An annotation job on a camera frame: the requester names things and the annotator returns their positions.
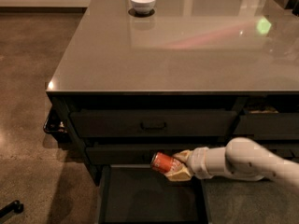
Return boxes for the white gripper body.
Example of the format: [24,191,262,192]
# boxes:
[187,147,212,179]

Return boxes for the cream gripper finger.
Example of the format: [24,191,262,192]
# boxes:
[165,165,192,182]
[173,149,192,163]

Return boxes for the red coke can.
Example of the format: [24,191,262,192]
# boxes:
[150,152,182,174]

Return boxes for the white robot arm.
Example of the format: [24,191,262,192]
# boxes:
[165,137,299,192]

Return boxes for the open bottom left drawer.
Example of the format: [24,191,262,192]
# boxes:
[94,165,212,224]

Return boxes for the middle left drawer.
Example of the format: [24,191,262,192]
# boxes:
[86,144,197,165]

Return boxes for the top right drawer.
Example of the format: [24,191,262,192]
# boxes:
[234,113,299,140]

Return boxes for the middle right drawer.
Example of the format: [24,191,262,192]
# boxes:
[262,142,299,160]

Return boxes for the top left drawer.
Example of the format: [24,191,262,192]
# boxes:
[70,110,237,138]

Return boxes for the dark cabinet with glossy top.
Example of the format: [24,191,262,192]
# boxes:
[47,0,299,179]

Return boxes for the black side basket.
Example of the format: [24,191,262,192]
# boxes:
[43,108,70,143]

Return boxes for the white ceramic bowl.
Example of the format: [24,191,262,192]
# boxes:
[130,0,157,15]

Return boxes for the black object on floor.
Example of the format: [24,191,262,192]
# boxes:
[0,200,24,218]

